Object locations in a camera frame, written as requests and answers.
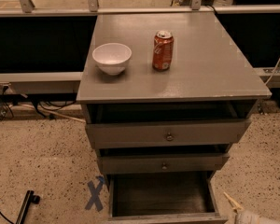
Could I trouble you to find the grey wooden drawer cabinet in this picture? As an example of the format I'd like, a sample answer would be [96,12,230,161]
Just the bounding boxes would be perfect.
[76,12,273,224]

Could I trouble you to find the orange soda can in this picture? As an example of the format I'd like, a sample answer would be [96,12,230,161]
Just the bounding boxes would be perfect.
[152,30,174,71]

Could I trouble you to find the black cable bundle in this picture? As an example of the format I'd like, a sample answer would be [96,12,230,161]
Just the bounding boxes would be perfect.
[0,86,77,121]

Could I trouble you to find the grey top drawer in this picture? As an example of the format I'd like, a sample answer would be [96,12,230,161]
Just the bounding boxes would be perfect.
[86,119,251,149]

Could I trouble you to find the white ceramic bowl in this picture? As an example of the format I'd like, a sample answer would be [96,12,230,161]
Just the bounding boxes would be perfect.
[92,43,132,76]

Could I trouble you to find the metal railing frame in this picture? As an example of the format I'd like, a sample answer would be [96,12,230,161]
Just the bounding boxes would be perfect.
[0,0,280,96]

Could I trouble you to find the grey bottom drawer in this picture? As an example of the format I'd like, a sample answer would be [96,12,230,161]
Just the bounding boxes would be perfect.
[107,171,228,224]

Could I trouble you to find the grey drawer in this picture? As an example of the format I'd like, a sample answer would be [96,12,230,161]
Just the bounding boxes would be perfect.
[98,153,230,175]
[86,119,251,149]
[107,171,228,224]

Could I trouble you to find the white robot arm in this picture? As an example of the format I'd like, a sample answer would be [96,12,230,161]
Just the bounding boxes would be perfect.
[224,192,280,224]

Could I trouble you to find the grey middle drawer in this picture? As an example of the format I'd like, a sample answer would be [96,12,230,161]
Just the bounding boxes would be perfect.
[98,153,230,175]

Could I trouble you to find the blue tape cross marker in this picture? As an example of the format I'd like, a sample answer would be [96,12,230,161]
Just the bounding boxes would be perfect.
[85,176,105,212]

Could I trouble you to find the black bar tool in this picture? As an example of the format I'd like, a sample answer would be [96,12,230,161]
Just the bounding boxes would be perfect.
[15,190,40,224]

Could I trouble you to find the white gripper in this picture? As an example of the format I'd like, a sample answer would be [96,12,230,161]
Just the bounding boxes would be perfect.
[224,192,260,224]

